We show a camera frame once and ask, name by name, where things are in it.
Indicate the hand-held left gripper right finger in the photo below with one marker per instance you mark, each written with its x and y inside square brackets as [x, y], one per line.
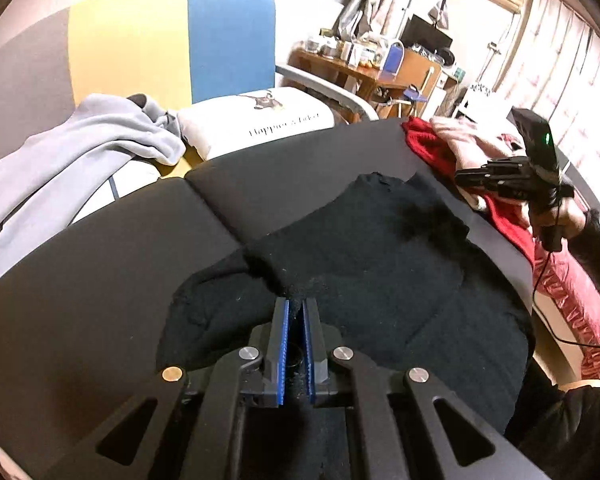
[308, 360]

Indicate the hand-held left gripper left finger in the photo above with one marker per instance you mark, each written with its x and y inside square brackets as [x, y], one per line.
[280, 360]

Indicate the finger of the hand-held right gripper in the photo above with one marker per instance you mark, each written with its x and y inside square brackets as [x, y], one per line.
[505, 166]
[495, 182]

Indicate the black sweater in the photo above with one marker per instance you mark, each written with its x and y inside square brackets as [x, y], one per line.
[380, 260]

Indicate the person's right hand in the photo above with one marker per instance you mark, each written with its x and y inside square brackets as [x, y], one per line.
[572, 220]

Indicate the brown pink sweater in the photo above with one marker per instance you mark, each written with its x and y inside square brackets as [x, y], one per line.
[465, 140]

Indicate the white box with flower print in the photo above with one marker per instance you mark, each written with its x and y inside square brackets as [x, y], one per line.
[487, 102]

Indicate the red sweater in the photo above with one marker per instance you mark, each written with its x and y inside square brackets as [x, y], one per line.
[430, 150]

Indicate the pink patterned curtain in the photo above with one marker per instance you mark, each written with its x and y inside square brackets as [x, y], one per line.
[565, 60]

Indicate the teal box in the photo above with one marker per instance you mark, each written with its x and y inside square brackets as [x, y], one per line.
[460, 74]

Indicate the pink quilt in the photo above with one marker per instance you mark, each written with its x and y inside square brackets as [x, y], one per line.
[580, 310]

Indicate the black monitor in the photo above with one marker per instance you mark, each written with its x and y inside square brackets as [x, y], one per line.
[425, 35]

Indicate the small blue chair back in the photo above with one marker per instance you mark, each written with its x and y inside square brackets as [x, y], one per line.
[392, 60]

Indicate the wooden desk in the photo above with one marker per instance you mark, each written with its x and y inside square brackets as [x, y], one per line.
[340, 70]

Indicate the silver foil bag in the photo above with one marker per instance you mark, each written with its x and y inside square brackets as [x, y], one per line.
[352, 12]

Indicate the white printed pillow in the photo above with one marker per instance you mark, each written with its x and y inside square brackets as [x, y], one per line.
[260, 120]

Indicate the person's dark clothing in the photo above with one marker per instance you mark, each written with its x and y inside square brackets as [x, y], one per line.
[570, 430]

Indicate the light grey hoodie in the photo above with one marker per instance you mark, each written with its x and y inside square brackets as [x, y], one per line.
[80, 160]

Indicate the grey yellow blue armchair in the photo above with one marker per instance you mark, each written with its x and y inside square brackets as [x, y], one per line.
[130, 50]

